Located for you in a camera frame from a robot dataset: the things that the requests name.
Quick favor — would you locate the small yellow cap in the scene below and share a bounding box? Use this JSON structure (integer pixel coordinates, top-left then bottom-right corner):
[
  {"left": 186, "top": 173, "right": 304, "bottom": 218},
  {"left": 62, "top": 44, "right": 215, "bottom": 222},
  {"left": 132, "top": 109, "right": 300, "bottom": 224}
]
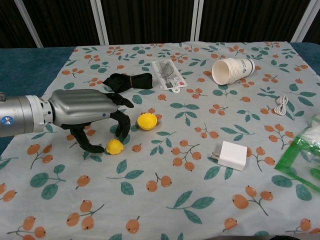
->
[{"left": 136, "top": 112, "right": 158, "bottom": 131}]

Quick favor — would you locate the clear ruler set package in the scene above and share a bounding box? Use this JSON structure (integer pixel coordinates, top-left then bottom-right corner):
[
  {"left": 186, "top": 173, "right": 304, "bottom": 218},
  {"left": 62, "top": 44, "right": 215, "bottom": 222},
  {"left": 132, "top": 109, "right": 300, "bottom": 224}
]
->
[{"left": 151, "top": 59, "right": 188, "bottom": 93}]

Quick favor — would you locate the white usb wall charger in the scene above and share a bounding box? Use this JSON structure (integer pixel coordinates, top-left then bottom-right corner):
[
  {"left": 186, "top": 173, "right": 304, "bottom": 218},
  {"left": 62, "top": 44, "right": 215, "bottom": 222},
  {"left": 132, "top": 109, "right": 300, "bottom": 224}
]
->
[{"left": 209, "top": 140, "right": 248, "bottom": 172}]

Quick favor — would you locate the white coiled usb cable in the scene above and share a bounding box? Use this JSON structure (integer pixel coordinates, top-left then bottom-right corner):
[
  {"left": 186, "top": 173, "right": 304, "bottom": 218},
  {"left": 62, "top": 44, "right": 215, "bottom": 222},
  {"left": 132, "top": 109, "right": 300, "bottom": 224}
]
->
[{"left": 273, "top": 95, "right": 290, "bottom": 117}]

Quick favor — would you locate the black folded cloth bundle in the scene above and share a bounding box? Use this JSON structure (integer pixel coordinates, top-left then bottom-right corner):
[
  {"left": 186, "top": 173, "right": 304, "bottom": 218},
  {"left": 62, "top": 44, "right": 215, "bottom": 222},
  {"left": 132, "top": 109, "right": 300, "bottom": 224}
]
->
[{"left": 102, "top": 72, "right": 154, "bottom": 94}]

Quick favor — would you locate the white plastic bottle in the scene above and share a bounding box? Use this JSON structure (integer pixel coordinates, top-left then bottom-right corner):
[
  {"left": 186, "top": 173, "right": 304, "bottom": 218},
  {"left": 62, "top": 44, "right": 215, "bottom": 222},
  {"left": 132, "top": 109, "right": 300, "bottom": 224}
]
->
[{"left": 211, "top": 57, "right": 256, "bottom": 85}]

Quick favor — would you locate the floral fruit print tablecloth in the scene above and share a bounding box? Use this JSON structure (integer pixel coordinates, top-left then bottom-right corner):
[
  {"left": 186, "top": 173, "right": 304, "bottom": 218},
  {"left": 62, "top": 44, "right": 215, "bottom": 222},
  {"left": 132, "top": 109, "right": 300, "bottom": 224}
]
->
[{"left": 0, "top": 39, "right": 320, "bottom": 240}]

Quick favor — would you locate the white metal frame post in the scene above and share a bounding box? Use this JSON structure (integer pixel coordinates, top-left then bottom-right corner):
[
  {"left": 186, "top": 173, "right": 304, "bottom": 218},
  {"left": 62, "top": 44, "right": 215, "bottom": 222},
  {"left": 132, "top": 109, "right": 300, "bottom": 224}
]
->
[
  {"left": 89, "top": 0, "right": 109, "bottom": 46},
  {"left": 190, "top": 0, "right": 204, "bottom": 42},
  {"left": 290, "top": 0, "right": 320, "bottom": 43},
  {"left": 13, "top": 0, "right": 44, "bottom": 48}
]

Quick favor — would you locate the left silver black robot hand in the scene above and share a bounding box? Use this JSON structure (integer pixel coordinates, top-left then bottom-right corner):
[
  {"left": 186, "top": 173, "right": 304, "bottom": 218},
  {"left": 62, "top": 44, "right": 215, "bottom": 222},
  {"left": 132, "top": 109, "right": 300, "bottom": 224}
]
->
[{"left": 48, "top": 89, "right": 135, "bottom": 154}]

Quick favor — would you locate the black pleated curtain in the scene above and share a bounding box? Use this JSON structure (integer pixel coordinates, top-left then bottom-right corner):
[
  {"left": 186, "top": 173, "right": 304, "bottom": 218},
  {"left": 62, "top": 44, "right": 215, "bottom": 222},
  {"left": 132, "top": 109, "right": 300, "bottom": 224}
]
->
[{"left": 0, "top": 0, "right": 320, "bottom": 49}]

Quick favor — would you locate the green clear zip bag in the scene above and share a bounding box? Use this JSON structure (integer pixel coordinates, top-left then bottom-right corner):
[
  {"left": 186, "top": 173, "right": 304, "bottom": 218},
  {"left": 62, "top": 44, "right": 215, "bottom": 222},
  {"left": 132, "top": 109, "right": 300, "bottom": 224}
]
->
[{"left": 274, "top": 113, "right": 320, "bottom": 193}]

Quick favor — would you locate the yellow toy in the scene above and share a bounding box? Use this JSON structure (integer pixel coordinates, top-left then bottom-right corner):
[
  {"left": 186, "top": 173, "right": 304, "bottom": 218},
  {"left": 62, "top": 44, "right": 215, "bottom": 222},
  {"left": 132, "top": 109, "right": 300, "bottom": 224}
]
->
[{"left": 105, "top": 139, "right": 125, "bottom": 155}]

